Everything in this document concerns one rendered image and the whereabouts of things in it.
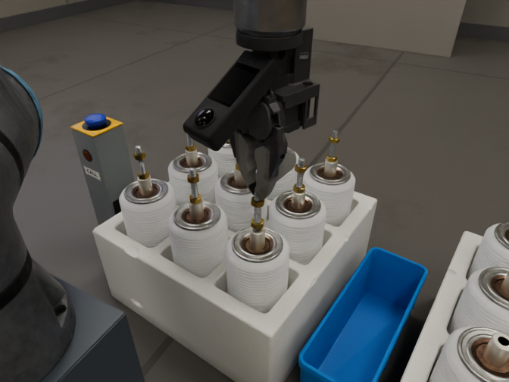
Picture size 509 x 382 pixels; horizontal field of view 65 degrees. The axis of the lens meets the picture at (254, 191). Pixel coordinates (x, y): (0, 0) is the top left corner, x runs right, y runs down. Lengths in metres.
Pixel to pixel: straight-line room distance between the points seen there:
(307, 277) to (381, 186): 0.62
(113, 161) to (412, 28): 1.99
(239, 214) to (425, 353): 0.35
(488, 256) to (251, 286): 0.36
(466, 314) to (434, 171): 0.77
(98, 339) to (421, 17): 2.31
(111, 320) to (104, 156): 0.43
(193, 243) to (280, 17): 0.36
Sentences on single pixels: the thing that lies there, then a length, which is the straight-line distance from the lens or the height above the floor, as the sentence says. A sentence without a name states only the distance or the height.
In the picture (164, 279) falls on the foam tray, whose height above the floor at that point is 0.17.
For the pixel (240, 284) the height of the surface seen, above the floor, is 0.21.
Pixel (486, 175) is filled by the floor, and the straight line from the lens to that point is 1.40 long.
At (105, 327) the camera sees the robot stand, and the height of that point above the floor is 0.30.
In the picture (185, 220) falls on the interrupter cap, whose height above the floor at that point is 0.25.
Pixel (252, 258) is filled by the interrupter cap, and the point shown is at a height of 0.25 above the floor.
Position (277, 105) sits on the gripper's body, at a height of 0.48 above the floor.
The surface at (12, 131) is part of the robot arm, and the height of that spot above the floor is 0.48.
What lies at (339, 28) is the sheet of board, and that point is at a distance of 2.61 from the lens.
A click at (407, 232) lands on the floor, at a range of 1.07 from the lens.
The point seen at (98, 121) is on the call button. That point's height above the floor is 0.33.
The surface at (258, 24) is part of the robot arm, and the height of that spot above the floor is 0.56.
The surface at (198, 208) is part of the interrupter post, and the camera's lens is 0.63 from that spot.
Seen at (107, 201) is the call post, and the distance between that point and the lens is 0.88.
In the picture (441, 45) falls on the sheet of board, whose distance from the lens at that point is 2.51.
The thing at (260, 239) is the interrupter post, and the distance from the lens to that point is 0.58.
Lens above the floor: 0.65
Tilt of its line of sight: 35 degrees down
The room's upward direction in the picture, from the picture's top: straight up
